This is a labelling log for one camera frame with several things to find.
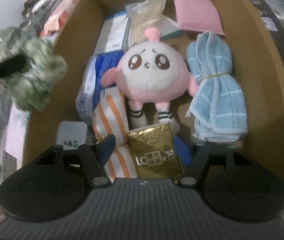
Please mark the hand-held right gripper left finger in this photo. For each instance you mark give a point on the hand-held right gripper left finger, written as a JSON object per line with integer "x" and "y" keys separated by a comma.
{"x": 106, "y": 150}

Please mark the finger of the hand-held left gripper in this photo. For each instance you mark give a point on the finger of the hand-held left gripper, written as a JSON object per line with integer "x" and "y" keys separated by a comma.
{"x": 6, "y": 67}

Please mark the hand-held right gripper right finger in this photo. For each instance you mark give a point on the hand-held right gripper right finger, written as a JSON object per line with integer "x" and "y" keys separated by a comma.
{"x": 184, "y": 152}

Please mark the gold tissue packet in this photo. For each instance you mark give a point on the gold tissue packet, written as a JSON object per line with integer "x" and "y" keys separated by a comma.
{"x": 154, "y": 152}

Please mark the orange striped towel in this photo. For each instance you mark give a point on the orange striped towel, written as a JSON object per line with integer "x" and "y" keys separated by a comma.
{"x": 111, "y": 115}

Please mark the white small packet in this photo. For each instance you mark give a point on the white small packet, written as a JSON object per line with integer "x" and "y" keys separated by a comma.
{"x": 71, "y": 133}

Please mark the light blue towel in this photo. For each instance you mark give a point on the light blue towel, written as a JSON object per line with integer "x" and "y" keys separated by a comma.
{"x": 217, "y": 92}

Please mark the blue white tissue packet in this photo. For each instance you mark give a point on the blue white tissue packet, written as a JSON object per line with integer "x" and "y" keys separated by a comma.
{"x": 94, "y": 80}

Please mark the pink plush toy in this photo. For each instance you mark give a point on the pink plush toy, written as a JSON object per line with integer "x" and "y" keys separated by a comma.
{"x": 147, "y": 77}

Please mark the blue white carton box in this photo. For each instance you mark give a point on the blue white carton box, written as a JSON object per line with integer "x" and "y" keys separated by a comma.
{"x": 113, "y": 32}

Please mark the brown cardboard box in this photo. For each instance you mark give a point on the brown cardboard box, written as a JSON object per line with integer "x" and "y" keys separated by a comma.
{"x": 257, "y": 55}

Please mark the teal white box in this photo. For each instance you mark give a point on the teal white box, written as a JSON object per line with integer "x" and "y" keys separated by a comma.
{"x": 173, "y": 28}

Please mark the beige packet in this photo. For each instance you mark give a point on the beige packet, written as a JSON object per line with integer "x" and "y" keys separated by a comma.
{"x": 144, "y": 17}

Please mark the pink cloth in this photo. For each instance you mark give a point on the pink cloth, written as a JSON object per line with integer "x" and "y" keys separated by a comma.
{"x": 197, "y": 12}

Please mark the pink bed sheet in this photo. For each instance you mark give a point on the pink bed sheet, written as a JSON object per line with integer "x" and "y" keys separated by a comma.
{"x": 16, "y": 130}

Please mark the dark brown cloth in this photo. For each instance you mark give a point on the dark brown cloth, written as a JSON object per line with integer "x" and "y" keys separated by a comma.
{"x": 30, "y": 6}

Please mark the pink wet wipes packet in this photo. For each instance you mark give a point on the pink wet wipes packet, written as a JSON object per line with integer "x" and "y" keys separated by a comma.
{"x": 61, "y": 15}

